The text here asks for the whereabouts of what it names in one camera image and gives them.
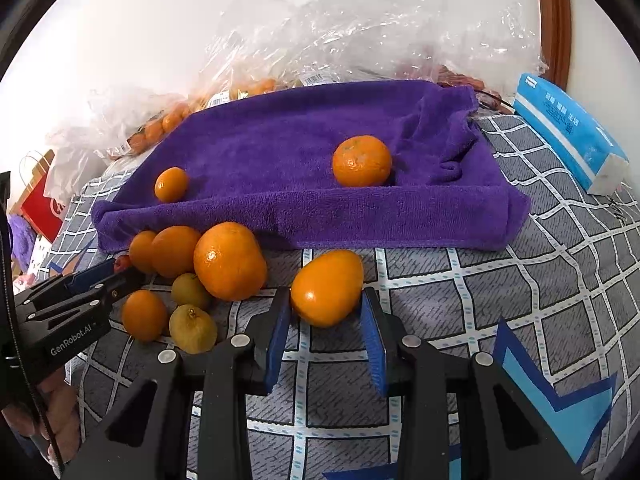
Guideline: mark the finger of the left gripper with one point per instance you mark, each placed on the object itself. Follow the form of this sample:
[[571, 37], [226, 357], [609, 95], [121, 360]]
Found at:
[[63, 287], [113, 288]]

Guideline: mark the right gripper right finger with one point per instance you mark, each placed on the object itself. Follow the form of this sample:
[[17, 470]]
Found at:
[[502, 435]]

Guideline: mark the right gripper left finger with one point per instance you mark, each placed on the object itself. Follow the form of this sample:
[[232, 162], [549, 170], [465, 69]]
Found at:
[[146, 434]]

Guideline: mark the small red fruit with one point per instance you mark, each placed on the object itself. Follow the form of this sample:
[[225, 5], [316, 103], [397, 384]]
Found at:
[[122, 263]]

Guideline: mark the medium orange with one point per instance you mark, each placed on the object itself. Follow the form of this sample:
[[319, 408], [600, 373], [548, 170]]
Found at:
[[172, 251]]

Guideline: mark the yellow-green fruit back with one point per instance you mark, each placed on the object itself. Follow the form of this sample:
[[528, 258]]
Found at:
[[187, 289]]

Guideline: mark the yellow-green fruit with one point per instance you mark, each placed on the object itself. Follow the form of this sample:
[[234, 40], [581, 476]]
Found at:
[[187, 289], [192, 329]]

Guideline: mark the yellow-green fruit front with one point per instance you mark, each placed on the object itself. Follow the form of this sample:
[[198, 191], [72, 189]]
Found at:
[[192, 329]]

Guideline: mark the large round orange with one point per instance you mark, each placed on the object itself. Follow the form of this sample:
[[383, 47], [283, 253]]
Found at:
[[229, 263]]

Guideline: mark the small oval kumquat orange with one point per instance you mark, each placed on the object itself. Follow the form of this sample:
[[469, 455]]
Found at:
[[171, 185]]

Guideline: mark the smooth oval orange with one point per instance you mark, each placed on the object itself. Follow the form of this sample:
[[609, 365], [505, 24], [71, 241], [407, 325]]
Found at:
[[328, 288]]

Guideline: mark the large textured mandarin orange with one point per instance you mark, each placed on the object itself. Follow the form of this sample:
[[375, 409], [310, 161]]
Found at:
[[362, 161]]

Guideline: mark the person's left hand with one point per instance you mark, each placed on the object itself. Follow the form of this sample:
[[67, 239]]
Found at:
[[61, 414]]

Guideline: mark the red paper shopping bag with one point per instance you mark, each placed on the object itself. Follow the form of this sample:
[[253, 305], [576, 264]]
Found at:
[[44, 214]]

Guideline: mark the grey checked bedspread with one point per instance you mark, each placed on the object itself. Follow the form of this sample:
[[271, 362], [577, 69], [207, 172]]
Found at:
[[567, 286]]

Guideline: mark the plastic bag of oranges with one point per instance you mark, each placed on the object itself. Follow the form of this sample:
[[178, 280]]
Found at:
[[136, 122]]

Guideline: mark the purple towel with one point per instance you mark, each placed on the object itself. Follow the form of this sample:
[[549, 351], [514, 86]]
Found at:
[[310, 174]]

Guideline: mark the blue tissue pack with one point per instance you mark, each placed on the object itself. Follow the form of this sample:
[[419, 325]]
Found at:
[[592, 155]]

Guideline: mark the clear plastic bag heap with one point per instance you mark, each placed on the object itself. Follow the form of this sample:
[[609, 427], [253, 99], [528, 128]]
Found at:
[[265, 45]]

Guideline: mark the brown wooden door frame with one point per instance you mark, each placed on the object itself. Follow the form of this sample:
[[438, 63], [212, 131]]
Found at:
[[556, 39]]

